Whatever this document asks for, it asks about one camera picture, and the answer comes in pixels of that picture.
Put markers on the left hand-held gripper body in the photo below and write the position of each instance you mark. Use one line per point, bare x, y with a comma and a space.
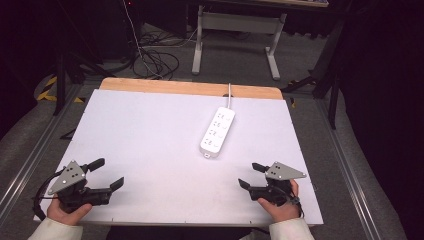
71, 178

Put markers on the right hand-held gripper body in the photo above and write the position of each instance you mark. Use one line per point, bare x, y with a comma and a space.
281, 171

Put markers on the person's left hand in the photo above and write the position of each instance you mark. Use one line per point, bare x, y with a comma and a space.
63, 216

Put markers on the person's right hand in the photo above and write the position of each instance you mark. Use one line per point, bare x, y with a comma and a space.
283, 212

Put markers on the white power strip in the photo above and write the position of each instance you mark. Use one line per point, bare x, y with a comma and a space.
216, 133

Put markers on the white board sheet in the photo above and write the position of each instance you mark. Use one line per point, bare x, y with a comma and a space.
150, 133

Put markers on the black metal stand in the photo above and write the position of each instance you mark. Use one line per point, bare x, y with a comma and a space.
60, 76
330, 76

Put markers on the metal floor rail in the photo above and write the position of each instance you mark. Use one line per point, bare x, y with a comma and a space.
33, 156
346, 173

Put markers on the white metal desk frame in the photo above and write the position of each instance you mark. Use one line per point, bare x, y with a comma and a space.
238, 21

